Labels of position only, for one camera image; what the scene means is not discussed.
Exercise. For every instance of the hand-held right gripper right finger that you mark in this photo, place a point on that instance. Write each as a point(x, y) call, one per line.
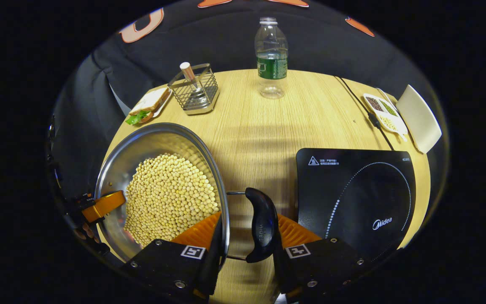
point(323, 266)

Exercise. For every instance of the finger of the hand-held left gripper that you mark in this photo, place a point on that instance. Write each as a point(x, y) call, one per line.
point(103, 205)

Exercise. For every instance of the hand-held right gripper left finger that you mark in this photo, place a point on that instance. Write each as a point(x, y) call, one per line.
point(171, 266)

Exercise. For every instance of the steel pot with soybeans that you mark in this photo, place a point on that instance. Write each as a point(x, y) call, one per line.
point(167, 194)

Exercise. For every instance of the black induction cooktop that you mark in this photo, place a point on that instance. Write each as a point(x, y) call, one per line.
point(352, 190)

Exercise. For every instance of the sandwich on white plate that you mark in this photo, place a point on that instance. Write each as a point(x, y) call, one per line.
point(152, 103)

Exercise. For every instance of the white divided bean dish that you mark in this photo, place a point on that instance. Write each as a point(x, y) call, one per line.
point(385, 115)

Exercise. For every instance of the white toaster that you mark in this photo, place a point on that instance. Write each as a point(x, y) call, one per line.
point(420, 120)

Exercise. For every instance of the clear plastic water bottle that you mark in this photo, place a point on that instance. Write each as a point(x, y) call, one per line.
point(271, 63)

